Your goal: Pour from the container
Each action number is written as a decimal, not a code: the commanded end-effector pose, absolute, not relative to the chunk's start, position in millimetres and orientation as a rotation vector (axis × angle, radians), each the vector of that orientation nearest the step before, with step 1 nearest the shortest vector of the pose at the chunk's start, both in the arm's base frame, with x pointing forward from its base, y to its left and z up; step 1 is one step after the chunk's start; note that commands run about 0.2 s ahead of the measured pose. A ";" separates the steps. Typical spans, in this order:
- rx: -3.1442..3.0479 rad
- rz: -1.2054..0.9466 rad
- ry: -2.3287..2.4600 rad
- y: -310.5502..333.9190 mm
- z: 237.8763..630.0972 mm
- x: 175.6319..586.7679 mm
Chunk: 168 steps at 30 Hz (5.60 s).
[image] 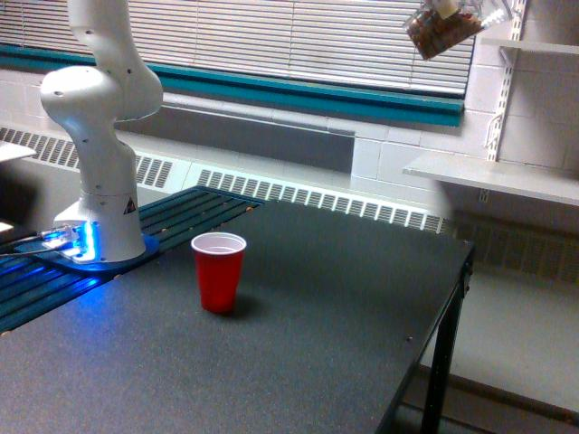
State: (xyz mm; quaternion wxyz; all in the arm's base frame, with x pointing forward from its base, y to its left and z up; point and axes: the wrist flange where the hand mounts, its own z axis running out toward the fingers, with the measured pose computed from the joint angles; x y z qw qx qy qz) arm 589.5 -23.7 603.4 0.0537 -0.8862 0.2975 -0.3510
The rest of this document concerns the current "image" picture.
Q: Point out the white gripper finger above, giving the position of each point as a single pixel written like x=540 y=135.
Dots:
x=445 y=8

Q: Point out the clear cup with nuts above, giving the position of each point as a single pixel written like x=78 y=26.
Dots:
x=432 y=35

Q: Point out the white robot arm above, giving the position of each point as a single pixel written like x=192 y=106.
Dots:
x=87 y=101

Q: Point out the white window blinds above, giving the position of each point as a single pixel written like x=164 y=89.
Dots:
x=358 y=43

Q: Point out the teal window sill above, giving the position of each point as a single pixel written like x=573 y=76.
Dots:
x=350 y=102

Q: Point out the white baseboard radiator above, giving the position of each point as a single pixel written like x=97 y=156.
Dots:
x=170 y=175

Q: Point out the red plastic cup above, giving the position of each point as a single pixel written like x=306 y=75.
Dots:
x=218 y=261

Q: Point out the black table leg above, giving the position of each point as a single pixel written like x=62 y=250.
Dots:
x=443 y=351

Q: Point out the white shelf bracket rail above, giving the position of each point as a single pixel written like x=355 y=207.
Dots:
x=508 y=53

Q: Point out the upper white wall shelf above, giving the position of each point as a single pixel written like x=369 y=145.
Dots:
x=544 y=47

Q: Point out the white wall shelf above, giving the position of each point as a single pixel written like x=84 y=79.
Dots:
x=544 y=47
x=521 y=180

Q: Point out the lower white wall shelf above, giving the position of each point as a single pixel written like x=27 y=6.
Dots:
x=521 y=180

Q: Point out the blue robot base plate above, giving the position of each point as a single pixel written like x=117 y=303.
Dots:
x=55 y=259

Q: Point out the blue slatted rail platform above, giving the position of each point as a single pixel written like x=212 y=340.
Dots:
x=31 y=287

